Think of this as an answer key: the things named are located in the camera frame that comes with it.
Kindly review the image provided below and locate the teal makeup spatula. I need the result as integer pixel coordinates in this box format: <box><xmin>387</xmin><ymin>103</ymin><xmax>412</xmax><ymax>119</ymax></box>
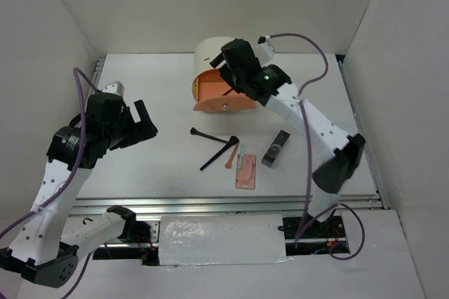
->
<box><xmin>237</xmin><ymin>144</ymin><xmax>246</xmax><ymax>170</ymax></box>

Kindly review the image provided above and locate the aluminium rail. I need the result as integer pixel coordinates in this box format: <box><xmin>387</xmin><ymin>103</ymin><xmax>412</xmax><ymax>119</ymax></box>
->
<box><xmin>69</xmin><ymin>196</ymin><xmax>391</xmax><ymax>216</ymax></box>

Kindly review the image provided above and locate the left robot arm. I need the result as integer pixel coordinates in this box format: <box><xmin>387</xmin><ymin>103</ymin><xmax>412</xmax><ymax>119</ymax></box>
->
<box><xmin>1</xmin><ymin>92</ymin><xmax>158</xmax><ymax>288</ymax></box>

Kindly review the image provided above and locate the black fan makeup brush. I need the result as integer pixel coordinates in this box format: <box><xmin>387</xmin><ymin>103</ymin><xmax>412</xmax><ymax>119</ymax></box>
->
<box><xmin>199</xmin><ymin>136</ymin><xmax>239</xmax><ymax>171</ymax></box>

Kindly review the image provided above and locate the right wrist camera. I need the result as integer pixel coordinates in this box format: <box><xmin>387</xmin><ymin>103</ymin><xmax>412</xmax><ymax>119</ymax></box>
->
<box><xmin>255</xmin><ymin>36</ymin><xmax>275</xmax><ymax>65</ymax></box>

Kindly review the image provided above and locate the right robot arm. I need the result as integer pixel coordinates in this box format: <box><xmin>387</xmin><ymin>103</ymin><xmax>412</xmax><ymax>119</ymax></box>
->
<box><xmin>210</xmin><ymin>39</ymin><xmax>366</xmax><ymax>237</ymax></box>

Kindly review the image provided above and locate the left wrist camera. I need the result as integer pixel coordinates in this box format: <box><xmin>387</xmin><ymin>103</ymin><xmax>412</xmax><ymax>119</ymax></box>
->
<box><xmin>102</xmin><ymin>81</ymin><xmax>125</xmax><ymax>97</ymax></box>

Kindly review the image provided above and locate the orange makeup spatula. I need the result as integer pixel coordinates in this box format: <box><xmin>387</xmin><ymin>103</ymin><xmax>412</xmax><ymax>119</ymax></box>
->
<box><xmin>224</xmin><ymin>142</ymin><xmax>239</xmax><ymax>169</ymax></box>

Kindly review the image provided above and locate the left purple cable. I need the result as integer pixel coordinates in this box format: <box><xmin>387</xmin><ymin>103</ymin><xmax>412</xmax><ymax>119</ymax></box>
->
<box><xmin>0</xmin><ymin>67</ymin><xmax>106</xmax><ymax>296</ymax></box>

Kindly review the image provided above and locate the pink makeup packet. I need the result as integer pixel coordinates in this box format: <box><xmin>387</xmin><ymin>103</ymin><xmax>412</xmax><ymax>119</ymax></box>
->
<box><xmin>235</xmin><ymin>154</ymin><xmax>256</xmax><ymax>190</ymax></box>

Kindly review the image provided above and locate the thin black makeup brush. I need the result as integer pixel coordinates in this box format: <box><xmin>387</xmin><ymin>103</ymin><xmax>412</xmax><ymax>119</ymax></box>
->
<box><xmin>222</xmin><ymin>88</ymin><xmax>234</xmax><ymax>95</ymax></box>

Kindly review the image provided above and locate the black round-head makeup brush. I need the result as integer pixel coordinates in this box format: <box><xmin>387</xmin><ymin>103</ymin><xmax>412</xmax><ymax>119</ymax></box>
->
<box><xmin>190</xmin><ymin>127</ymin><xmax>229</xmax><ymax>143</ymax></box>

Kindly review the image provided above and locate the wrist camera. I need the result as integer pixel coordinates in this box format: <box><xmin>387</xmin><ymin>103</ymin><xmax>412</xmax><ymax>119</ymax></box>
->
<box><xmin>255</xmin><ymin>36</ymin><xmax>275</xmax><ymax>65</ymax></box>
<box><xmin>102</xmin><ymin>81</ymin><xmax>125</xmax><ymax>97</ymax></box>

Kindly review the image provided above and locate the cream oval drawer cabinet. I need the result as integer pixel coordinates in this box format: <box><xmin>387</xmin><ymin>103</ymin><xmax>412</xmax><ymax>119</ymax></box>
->
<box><xmin>191</xmin><ymin>36</ymin><xmax>256</xmax><ymax>103</ymax></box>

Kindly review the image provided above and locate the black cosmetic box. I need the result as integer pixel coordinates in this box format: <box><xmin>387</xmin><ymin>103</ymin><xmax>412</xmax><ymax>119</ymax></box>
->
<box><xmin>261</xmin><ymin>130</ymin><xmax>290</xmax><ymax>168</ymax></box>

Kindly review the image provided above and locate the white foil-taped cover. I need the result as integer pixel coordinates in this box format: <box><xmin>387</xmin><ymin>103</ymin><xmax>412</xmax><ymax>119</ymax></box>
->
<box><xmin>159</xmin><ymin>214</ymin><xmax>288</xmax><ymax>266</ymax></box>

